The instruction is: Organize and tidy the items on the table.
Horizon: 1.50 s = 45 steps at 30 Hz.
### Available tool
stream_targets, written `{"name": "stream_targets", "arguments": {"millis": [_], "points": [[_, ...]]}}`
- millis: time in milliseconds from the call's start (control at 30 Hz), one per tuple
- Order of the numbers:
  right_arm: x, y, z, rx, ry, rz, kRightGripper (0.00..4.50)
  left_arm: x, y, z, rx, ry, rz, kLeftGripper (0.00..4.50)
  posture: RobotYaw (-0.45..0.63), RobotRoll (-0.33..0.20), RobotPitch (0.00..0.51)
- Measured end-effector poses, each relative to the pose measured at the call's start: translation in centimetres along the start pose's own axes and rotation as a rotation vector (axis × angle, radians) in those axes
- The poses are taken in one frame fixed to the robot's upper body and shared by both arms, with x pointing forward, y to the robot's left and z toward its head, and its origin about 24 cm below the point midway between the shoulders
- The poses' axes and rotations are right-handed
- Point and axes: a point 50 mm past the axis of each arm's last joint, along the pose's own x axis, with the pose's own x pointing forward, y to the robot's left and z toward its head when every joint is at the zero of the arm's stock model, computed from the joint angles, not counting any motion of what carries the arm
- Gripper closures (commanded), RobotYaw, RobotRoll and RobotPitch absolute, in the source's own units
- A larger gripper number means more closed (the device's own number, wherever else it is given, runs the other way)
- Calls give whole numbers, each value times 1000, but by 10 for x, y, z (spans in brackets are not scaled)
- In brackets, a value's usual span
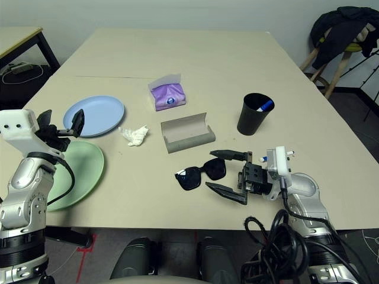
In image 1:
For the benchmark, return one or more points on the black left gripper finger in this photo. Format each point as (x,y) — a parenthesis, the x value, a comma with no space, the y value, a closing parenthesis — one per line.
(44,119)
(78,122)

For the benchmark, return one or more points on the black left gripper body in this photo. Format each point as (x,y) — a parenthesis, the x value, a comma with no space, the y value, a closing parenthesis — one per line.
(51,136)

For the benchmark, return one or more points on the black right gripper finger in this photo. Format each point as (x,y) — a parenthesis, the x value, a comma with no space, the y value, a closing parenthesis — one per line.
(231,193)
(228,154)

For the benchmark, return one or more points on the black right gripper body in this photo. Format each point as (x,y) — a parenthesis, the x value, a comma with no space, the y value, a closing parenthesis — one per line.
(254,177)

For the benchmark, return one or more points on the black sunglasses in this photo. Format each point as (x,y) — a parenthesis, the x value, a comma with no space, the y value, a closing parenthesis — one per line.
(189,179)

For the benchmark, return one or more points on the light green plate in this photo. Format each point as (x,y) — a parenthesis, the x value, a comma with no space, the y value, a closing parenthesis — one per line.
(86,171)

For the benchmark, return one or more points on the white tissue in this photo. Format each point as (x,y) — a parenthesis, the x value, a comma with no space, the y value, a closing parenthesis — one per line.
(134,136)

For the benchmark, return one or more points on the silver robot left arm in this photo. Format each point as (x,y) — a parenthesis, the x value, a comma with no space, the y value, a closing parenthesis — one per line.
(22,180)

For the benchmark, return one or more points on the light blue plate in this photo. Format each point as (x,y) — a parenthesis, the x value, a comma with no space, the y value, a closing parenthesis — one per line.
(100,115)

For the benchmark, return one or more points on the black plastic cup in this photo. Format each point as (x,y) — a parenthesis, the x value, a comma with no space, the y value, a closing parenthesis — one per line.
(250,121)

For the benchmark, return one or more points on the grey open glasses case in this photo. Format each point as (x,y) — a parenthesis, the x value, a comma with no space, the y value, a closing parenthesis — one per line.
(189,142)

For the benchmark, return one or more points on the grey power adapter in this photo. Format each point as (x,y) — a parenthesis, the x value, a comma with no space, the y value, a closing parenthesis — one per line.
(20,68)

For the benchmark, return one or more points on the blue marker in cup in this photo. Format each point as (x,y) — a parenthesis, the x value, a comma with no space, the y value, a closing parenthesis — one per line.
(266,105)

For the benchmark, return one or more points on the dark grey robot right leg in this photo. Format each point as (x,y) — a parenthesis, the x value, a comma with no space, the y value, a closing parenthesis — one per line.
(216,257)

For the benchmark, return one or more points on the dark grey robot leg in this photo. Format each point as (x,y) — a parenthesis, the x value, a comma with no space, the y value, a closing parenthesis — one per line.
(216,257)
(133,257)

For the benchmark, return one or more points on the purple tissue pack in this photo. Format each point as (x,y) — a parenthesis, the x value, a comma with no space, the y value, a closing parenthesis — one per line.
(168,96)

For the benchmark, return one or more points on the black table foot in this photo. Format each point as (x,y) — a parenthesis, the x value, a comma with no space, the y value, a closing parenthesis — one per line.
(71,236)

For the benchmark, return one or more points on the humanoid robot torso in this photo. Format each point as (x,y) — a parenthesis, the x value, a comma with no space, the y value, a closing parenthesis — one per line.
(157,281)

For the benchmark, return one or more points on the dark grey robot left leg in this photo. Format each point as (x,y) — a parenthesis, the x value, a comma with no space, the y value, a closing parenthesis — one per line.
(133,257)

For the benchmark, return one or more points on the wooden stool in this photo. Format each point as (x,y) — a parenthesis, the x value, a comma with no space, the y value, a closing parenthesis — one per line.
(339,71)

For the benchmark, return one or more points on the yellow seat cushion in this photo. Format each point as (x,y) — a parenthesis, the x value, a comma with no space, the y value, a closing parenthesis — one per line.
(353,47)

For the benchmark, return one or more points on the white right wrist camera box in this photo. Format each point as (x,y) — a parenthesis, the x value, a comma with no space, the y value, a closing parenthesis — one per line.
(279,162)

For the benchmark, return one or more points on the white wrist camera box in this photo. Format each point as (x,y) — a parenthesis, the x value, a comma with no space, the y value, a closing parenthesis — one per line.
(279,162)
(16,127)

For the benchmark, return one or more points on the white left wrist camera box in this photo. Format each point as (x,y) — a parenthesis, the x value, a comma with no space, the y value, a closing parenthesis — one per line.
(16,127)

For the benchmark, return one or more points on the beige side table black frame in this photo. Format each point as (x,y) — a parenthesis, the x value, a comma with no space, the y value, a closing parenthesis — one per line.
(16,38)

